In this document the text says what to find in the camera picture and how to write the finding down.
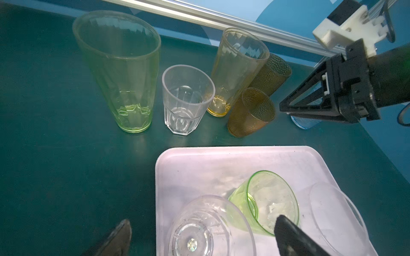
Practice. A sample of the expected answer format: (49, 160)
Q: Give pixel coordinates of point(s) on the tall amber tumbler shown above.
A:
(239, 59)

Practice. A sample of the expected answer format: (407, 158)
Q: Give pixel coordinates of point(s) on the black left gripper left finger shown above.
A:
(115, 243)

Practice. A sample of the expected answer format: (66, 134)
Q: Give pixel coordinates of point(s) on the aluminium back frame rail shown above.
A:
(217, 20)

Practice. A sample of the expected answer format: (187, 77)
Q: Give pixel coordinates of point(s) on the frosted blue tall tumbler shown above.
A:
(307, 123)

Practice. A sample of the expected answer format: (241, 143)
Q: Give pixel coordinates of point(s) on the short brown textured cup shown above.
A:
(253, 111)

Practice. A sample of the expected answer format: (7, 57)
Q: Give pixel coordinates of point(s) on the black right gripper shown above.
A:
(358, 86)

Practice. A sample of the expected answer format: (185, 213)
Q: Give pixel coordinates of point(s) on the short green glass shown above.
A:
(263, 198)

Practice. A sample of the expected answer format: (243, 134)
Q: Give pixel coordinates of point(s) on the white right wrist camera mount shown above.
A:
(352, 21)

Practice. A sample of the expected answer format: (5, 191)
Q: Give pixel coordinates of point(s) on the dark brown textured tall cup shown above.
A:
(272, 75)

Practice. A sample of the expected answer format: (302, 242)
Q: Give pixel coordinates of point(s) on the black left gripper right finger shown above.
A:
(292, 241)

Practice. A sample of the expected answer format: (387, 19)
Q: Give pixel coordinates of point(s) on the tall green tumbler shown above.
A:
(123, 54)

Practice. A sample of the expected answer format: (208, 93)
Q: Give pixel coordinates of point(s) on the pink plastic tray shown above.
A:
(184, 174)

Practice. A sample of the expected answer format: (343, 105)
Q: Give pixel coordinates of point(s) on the clear faceted glass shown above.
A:
(210, 226)
(187, 93)
(340, 228)

